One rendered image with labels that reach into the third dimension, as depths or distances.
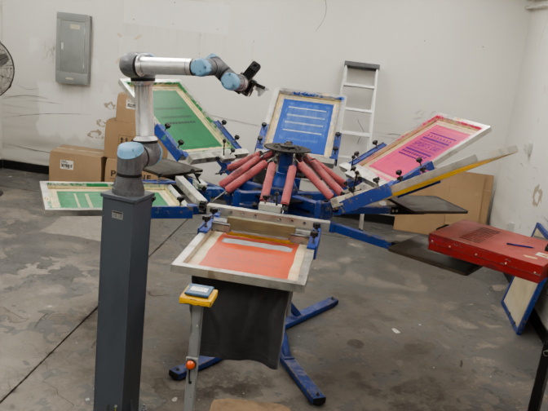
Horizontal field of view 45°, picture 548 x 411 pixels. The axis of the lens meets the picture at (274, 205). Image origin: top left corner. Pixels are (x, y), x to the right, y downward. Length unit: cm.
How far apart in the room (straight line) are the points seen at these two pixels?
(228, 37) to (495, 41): 285
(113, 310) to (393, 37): 491
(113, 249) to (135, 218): 19
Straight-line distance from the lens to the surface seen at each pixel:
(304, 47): 736
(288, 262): 314
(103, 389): 351
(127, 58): 305
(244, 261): 308
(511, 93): 749
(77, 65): 795
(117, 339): 334
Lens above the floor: 202
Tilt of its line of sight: 15 degrees down
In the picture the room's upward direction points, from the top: 7 degrees clockwise
